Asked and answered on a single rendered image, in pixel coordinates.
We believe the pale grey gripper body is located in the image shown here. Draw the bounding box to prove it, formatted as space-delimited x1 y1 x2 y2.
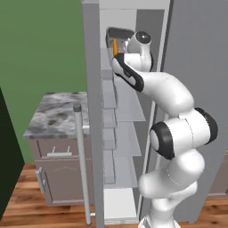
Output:
121 38 132 54

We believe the orange carrot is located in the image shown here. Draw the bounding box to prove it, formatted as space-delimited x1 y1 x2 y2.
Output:
112 38 119 58

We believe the grey fridge door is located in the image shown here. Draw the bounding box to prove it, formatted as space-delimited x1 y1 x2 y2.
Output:
81 0 105 228

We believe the grey fridge door bin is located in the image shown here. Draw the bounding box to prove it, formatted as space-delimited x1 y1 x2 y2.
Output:
102 150 117 185
102 109 118 129
102 77 118 110
102 127 117 151

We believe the grey fridge body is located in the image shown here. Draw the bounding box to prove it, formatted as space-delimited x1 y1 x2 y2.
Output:
99 0 228 225

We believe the pale grey fridge shelf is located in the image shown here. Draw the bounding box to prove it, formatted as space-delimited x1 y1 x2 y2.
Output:
113 156 139 189
113 121 143 158

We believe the brown-grey drawer front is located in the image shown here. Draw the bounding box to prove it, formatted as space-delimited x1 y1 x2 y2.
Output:
37 137 92 160

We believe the brown-grey cupboard door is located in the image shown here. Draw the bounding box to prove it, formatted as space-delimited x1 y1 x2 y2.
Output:
44 158 95 207

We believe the white fridge bottom drawer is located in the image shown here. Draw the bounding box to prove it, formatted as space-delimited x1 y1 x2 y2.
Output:
103 187 138 223

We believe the brown-grey cupboard run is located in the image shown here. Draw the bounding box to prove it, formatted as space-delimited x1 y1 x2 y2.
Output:
207 150 228 199

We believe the pale drawer handle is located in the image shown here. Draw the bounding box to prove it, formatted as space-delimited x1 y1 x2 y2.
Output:
46 145 73 158

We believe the long grey fridge door handle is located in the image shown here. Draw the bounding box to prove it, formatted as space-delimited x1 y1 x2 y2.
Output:
72 102 96 226

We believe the pale cupboard door handle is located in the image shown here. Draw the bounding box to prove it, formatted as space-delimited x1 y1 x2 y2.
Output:
35 167 47 196

